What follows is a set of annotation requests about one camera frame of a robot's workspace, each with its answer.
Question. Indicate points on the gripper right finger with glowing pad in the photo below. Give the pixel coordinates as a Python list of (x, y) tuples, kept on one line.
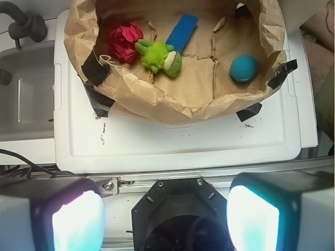
[(286, 210)]

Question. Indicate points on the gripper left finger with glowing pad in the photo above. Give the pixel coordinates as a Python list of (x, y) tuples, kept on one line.
[(51, 214)]

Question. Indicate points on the blue textured ball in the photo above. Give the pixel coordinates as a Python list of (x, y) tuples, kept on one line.
[(243, 68)]

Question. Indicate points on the red crumpled paper ball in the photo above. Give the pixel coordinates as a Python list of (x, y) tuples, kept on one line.
[(121, 39)]

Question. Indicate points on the white plastic bin lid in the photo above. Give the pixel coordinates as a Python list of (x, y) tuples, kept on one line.
[(86, 143)]

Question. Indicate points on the black tape strip front right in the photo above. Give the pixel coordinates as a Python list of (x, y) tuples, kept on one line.
[(249, 112)]

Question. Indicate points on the black tape strip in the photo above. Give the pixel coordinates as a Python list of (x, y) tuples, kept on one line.
[(100, 103), (249, 112)]

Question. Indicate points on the grey sink basin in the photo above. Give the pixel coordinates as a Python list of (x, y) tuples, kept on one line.
[(27, 94)]

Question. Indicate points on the black tape strip front left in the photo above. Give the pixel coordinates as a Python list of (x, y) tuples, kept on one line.
[(100, 103)]

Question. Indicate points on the black tape strip rim right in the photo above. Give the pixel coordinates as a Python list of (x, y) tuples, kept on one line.
[(279, 78)]

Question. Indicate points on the black tape strip rim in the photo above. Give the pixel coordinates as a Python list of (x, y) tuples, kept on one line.
[(242, 11), (279, 78), (95, 72)]

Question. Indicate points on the black tape strip rim left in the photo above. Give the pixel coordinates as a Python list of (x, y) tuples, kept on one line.
[(95, 72)]

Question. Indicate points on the brown paper bag tray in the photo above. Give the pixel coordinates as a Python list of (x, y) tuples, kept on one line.
[(203, 89)]

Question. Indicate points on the dark grey faucet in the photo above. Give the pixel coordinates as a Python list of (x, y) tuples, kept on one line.
[(24, 25)]

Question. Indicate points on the green plush frog toy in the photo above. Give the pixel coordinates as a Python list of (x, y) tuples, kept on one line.
[(159, 56)]

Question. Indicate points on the black tape strip far rim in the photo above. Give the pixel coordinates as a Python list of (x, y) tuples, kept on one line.
[(242, 11)]

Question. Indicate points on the blue rectangular sponge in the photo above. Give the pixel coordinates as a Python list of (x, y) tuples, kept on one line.
[(182, 32)]

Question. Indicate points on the aluminium frame rail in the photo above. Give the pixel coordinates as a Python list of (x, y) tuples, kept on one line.
[(220, 177)]

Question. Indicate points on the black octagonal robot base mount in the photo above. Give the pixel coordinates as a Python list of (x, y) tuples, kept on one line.
[(181, 214)]

